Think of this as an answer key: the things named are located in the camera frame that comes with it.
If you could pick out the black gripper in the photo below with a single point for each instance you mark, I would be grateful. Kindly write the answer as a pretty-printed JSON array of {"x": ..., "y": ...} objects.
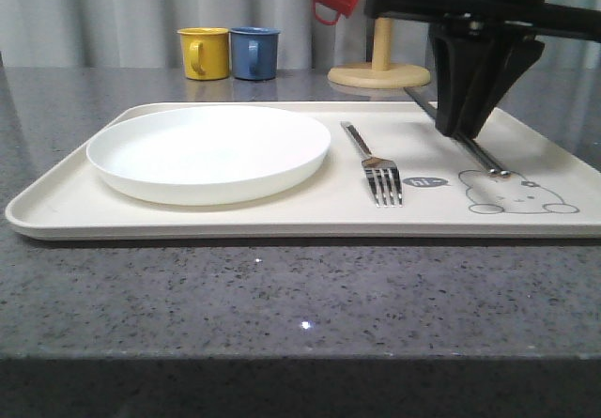
[{"x": 473, "y": 74}]

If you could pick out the silver chopstick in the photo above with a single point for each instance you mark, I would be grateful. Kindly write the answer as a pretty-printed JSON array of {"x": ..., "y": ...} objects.
[
  {"x": 488, "y": 152},
  {"x": 424, "y": 104}
]

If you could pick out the silver fork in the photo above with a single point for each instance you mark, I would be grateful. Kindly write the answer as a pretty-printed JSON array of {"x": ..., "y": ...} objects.
[{"x": 383, "y": 176}]

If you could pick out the white round plate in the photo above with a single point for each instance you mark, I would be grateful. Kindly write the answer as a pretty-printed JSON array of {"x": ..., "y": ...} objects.
[{"x": 209, "y": 155}]

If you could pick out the wooden mug tree stand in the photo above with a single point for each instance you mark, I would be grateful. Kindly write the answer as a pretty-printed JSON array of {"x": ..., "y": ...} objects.
[{"x": 380, "y": 72}]

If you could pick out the cream rabbit tray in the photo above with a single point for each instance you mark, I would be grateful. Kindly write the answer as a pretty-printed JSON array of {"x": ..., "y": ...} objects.
[{"x": 550, "y": 193}]

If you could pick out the blue mug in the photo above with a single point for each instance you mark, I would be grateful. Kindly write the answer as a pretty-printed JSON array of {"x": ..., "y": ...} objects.
[{"x": 254, "y": 52}]

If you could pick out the yellow mug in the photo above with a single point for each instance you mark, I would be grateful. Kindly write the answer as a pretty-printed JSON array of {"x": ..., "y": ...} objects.
[{"x": 205, "y": 52}]

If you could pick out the grey curtain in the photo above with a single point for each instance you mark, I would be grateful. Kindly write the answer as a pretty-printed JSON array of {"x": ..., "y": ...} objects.
[{"x": 143, "y": 33}]

